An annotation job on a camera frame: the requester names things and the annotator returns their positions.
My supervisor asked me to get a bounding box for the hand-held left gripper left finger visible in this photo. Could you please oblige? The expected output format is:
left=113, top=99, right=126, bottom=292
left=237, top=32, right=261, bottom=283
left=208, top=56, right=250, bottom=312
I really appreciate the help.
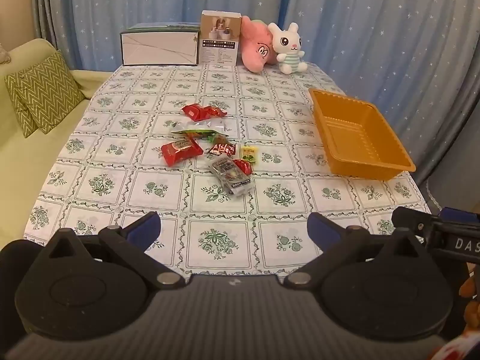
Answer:
left=41, top=211, right=186, bottom=290

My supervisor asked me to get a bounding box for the white cardboard box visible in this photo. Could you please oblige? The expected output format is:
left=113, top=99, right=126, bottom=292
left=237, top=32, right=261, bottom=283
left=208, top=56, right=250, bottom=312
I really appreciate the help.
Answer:
left=120, top=23, right=201, bottom=67

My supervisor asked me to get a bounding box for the large red snack packet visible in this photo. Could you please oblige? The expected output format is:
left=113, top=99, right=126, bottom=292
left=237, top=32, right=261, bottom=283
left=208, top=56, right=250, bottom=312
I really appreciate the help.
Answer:
left=160, top=136, right=204, bottom=167

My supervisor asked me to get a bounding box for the blue star curtain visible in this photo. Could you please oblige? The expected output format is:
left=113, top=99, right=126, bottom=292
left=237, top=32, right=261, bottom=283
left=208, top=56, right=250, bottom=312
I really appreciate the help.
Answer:
left=285, top=0, right=480, bottom=196
left=30, top=0, right=297, bottom=74

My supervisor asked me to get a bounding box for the cream sofa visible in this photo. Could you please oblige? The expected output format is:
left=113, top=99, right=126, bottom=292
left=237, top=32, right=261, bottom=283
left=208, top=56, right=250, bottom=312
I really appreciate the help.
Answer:
left=0, top=37, right=117, bottom=256

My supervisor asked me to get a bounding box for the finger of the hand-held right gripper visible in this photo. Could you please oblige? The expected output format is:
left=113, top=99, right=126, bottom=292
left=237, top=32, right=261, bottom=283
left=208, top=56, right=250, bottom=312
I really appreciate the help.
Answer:
left=392, top=206, right=432, bottom=239
left=440, top=207, right=480, bottom=226

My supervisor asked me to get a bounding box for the red gold snack packet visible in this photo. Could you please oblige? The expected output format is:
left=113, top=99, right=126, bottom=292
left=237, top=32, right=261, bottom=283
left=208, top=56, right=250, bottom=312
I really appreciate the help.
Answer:
left=181, top=104, right=228, bottom=121

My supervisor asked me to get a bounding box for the green snack packet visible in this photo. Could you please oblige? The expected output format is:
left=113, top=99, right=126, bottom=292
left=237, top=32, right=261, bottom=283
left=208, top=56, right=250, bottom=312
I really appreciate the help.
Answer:
left=171, top=127, right=218, bottom=141

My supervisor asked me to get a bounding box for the white bunny plush toy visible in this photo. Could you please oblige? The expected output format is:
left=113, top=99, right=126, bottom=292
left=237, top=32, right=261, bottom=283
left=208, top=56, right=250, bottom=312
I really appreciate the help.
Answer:
left=267, top=22, right=308, bottom=75

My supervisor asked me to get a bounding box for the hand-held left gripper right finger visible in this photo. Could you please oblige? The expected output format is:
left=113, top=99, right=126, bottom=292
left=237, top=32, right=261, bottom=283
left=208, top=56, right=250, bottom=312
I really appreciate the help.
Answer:
left=283, top=212, right=426, bottom=289

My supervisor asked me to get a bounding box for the green zigzag cushion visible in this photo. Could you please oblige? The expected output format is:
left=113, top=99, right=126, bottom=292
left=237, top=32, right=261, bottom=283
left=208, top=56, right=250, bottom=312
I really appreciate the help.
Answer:
left=4, top=50, right=86, bottom=135
left=14, top=101, right=38, bottom=138

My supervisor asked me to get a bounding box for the blue curtain with lace trim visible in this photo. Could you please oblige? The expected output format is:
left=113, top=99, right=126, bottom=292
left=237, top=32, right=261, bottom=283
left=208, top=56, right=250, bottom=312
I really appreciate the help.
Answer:
left=425, top=150, right=480, bottom=212

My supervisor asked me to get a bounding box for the small yellow green packet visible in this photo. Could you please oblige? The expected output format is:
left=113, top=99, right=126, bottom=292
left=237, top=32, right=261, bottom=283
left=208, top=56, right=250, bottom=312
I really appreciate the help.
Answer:
left=240, top=144, right=260, bottom=164

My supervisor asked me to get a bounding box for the orange plastic tray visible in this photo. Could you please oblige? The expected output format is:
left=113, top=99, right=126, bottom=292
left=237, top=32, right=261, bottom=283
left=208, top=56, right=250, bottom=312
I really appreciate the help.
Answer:
left=308, top=88, right=417, bottom=179

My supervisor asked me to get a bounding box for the brown white product box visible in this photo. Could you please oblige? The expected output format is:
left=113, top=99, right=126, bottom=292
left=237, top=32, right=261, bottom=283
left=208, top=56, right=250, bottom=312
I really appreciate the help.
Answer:
left=197, top=10, right=242, bottom=66

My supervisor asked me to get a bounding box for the silver grey snack packet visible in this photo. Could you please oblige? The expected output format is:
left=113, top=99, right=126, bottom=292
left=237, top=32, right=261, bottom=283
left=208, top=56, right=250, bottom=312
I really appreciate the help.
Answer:
left=209, top=155, right=253, bottom=197

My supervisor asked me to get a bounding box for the dark red candy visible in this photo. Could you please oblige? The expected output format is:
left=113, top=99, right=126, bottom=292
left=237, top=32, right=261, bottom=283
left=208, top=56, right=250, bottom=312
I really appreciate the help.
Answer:
left=204, top=137, right=237, bottom=157

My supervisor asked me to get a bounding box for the pink carrot plush toy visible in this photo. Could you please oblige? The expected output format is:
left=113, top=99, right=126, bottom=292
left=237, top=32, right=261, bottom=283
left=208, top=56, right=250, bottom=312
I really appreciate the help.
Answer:
left=240, top=16, right=279, bottom=72

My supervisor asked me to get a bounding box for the floral checked tablecloth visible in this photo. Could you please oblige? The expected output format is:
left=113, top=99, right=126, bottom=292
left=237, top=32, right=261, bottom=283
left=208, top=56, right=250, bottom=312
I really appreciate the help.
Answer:
left=23, top=62, right=432, bottom=276

